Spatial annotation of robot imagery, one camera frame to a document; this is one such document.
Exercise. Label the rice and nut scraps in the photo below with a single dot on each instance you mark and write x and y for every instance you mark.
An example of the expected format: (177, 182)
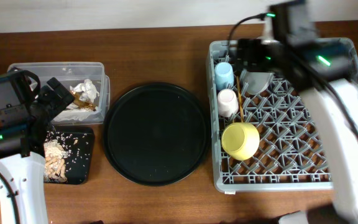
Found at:
(56, 158)

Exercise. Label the brown gold coffee sachet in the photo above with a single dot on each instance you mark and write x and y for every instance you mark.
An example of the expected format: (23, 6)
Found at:
(82, 100)

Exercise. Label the clear plastic waste bin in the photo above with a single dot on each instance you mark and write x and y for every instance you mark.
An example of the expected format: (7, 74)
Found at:
(71, 74)

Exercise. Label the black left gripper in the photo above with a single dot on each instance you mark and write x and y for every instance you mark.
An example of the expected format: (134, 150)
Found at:
(48, 93)

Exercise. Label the yellow plastic bowl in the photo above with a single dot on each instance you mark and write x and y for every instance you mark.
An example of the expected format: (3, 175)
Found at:
(240, 140)

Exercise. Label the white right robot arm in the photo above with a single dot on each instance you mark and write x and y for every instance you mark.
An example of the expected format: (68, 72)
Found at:
(322, 72)

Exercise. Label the light grey round plate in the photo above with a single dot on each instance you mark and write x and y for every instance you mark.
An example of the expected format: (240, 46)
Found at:
(256, 82)

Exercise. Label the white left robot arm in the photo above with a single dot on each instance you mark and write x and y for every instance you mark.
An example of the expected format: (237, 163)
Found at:
(23, 130)

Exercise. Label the grey plastic dishwasher rack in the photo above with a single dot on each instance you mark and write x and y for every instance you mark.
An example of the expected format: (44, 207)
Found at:
(290, 156)

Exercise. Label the round black serving tray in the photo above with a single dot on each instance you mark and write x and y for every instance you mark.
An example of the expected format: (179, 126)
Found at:
(156, 134)

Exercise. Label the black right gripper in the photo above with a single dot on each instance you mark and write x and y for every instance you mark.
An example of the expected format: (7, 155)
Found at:
(248, 48)

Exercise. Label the pink plastic cup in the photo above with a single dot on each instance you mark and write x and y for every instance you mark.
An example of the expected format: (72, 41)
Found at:
(227, 103)

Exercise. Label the white paper napkin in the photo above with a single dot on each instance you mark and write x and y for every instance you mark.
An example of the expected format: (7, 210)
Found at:
(74, 113)

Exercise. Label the black rectangular food tray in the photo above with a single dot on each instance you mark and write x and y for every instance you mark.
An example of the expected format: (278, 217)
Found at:
(79, 155)

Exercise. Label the light blue plastic cup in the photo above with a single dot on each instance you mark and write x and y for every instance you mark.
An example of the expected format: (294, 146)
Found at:
(223, 75)

